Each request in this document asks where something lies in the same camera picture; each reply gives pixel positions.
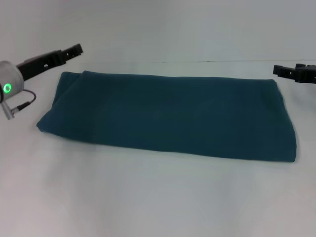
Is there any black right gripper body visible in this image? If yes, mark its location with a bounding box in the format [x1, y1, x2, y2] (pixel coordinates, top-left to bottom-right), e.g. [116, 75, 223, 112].
[294, 63, 316, 86]

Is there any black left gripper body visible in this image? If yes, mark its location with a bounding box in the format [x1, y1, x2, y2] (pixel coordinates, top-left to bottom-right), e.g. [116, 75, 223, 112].
[15, 49, 66, 82]

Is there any teal blue t-shirt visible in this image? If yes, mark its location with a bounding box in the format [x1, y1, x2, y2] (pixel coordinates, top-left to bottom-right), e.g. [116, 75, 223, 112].
[36, 70, 297, 163]

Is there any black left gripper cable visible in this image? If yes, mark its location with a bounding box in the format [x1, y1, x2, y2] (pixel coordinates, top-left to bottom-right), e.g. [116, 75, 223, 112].
[0, 89, 37, 121]

